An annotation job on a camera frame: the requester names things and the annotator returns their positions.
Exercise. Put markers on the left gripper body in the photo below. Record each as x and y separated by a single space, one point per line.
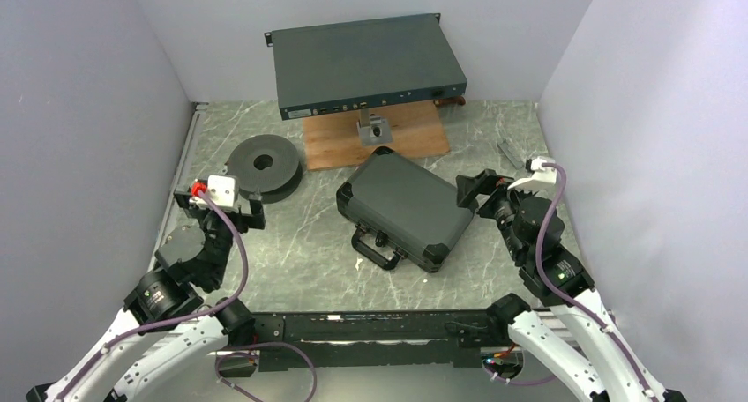
216 224

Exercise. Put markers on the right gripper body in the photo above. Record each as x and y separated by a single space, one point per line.
500 204

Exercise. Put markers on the black poker set case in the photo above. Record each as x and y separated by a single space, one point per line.
402 210

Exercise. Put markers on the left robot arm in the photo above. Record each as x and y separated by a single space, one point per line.
161 329

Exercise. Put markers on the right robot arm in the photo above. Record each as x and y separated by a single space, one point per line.
597 364

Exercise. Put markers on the black filament spool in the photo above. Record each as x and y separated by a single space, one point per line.
267 164

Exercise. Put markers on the grey metal bar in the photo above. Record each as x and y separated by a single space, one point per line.
506 149

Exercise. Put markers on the wooden board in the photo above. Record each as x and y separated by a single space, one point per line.
338 140

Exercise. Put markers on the grey rack server box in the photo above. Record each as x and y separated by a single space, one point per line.
364 64

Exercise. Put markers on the grey metal stand bracket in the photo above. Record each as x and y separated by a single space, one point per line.
373 129

